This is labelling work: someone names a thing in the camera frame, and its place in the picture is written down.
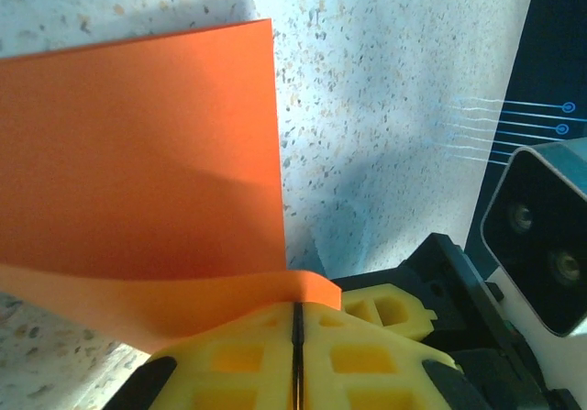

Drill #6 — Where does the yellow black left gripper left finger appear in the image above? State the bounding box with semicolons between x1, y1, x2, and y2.
105;300;304;410

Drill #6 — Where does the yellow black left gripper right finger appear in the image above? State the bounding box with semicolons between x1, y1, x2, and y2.
293;300;494;410

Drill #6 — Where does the blue circuit print side panel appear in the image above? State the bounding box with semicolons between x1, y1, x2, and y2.
461;0;587;253

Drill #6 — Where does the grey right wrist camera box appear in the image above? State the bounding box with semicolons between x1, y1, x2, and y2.
479;135;587;338

